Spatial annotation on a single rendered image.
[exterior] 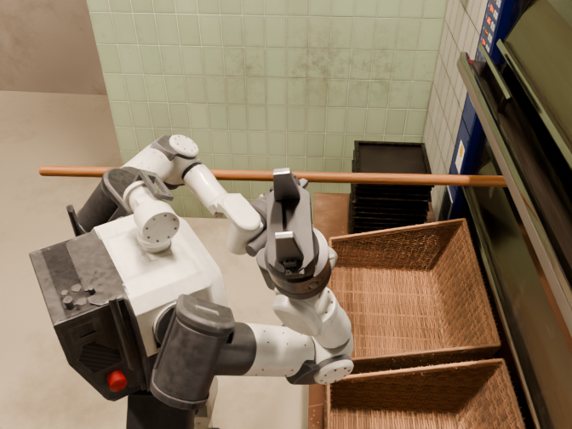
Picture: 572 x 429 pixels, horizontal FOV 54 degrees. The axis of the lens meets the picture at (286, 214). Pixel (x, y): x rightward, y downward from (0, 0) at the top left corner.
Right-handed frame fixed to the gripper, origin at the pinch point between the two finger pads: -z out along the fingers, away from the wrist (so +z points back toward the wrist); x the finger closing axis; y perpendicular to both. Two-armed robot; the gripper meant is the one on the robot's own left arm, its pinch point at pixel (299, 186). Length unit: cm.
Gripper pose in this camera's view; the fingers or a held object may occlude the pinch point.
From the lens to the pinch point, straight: 151.7
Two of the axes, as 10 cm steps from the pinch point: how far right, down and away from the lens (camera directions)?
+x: 0.1, 7.7, 6.3
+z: -6.1, 5.0, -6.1
